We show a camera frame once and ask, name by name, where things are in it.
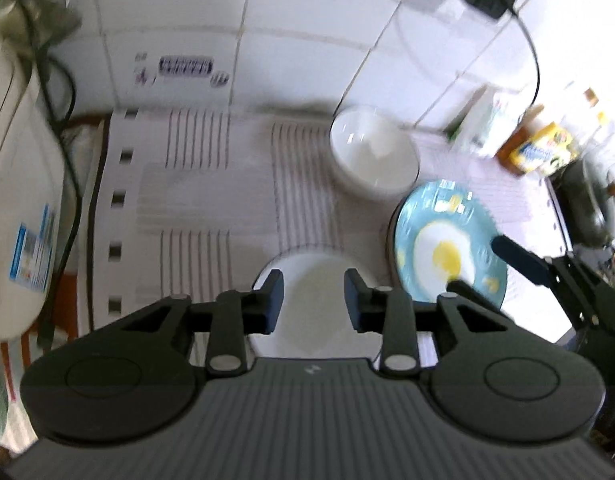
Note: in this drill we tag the red striped cloth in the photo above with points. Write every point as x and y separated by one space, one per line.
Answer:
17 360

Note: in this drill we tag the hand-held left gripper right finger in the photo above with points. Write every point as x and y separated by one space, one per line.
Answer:
356 302

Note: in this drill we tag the black wok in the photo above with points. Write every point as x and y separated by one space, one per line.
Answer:
592 200

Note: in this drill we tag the striped white tablecloth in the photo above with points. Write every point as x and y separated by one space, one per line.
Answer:
197 200

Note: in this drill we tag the blue fried egg print plate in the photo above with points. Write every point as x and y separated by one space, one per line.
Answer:
437 255

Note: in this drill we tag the metal ladle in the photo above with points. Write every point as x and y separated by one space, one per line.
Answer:
37 10

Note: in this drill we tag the white rice cooker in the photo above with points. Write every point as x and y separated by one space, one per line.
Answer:
22 185

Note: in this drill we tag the blue print wall sticker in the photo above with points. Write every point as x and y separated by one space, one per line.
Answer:
182 66

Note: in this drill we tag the white seasoning bag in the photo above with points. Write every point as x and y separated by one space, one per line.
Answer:
485 125

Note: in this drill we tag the yellow label cooking wine bottle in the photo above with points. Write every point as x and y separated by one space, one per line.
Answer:
537 147

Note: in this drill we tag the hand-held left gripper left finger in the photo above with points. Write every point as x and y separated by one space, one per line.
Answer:
267 302

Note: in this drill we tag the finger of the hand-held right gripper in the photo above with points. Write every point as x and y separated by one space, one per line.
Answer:
462 289
522 260

